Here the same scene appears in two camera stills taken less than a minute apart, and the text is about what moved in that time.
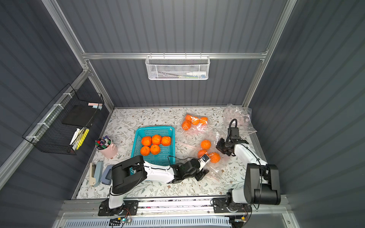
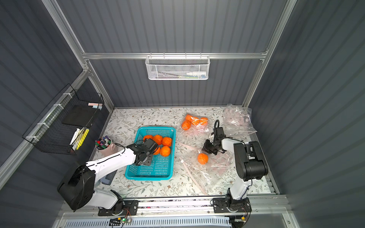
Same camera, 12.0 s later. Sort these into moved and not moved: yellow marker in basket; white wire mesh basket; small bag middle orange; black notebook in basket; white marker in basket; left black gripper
Moved: left black gripper
Not moved: white wire mesh basket; small bag middle orange; yellow marker in basket; white marker in basket; black notebook in basket
